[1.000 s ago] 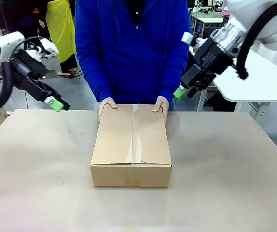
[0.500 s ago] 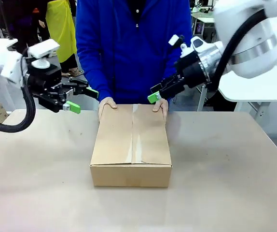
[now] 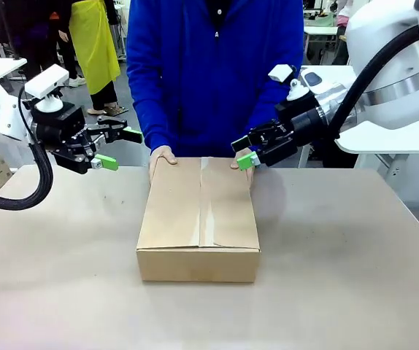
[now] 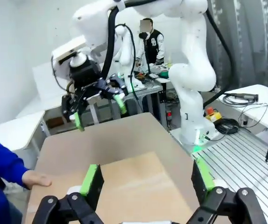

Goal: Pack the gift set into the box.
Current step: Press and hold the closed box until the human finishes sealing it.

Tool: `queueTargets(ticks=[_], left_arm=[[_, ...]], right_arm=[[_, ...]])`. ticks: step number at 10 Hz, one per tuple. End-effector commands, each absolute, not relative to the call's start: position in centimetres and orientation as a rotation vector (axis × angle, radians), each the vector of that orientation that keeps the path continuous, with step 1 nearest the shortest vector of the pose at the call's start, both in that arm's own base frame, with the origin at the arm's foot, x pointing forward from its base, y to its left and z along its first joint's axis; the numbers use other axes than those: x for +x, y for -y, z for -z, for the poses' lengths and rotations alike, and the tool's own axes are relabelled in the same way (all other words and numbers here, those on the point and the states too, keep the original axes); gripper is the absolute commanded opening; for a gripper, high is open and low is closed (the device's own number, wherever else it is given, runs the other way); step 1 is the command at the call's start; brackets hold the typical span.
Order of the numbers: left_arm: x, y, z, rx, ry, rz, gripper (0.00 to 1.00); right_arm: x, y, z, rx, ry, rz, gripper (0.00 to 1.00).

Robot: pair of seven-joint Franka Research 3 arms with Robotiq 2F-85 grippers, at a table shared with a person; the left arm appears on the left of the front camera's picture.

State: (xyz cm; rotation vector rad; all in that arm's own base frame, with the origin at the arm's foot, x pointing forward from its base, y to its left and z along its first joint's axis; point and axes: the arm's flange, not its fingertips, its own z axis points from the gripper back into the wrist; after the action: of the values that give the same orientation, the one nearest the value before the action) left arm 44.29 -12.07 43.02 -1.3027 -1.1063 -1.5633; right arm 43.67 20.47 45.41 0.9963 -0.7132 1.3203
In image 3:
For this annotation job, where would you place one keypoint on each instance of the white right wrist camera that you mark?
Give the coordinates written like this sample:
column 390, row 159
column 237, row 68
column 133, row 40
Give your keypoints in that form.
column 280, row 72

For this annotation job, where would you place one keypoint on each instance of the person in black clothes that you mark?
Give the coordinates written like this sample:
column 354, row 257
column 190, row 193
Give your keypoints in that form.
column 38, row 36

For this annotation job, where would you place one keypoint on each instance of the person's right forearm blue sleeve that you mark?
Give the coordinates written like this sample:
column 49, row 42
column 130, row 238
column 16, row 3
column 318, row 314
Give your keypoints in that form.
column 151, row 120

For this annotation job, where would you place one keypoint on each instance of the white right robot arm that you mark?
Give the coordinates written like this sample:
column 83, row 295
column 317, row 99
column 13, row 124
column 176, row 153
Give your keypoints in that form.
column 377, row 22

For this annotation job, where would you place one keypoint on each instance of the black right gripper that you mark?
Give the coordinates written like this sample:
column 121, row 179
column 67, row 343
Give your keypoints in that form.
column 282, row 144

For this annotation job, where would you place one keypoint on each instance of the brown cardboard box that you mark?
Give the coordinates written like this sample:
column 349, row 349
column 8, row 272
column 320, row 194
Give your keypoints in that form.
column 195, row 218

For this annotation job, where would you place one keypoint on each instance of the person in yellow apron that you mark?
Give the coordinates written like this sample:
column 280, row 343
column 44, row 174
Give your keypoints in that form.
column 96, row 43

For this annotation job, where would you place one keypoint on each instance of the person's right hand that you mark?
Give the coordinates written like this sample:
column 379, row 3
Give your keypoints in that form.
column 162, row 155

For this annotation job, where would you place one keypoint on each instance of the person in pink top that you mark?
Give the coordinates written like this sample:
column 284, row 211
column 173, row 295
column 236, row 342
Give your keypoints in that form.
column 342, row 12

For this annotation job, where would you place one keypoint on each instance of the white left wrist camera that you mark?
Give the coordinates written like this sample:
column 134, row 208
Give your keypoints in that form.
column 47, row 80

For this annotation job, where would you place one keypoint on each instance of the person's left hand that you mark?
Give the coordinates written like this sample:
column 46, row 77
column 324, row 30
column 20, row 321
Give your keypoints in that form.
column 242, row 155

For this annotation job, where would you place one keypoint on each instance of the person in blue jacket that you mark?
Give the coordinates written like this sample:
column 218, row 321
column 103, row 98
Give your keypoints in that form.
column 209, row 73

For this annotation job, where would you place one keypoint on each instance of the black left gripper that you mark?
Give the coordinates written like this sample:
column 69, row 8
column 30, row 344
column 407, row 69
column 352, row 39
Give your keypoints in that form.
column 63, row 124

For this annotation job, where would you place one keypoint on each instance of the large white table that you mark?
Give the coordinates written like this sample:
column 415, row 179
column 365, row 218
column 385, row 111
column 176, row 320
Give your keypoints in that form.
column 377, row 138

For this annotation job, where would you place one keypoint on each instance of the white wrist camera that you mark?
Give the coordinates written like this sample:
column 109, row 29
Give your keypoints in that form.
column 47, row 80
column 280, row 72

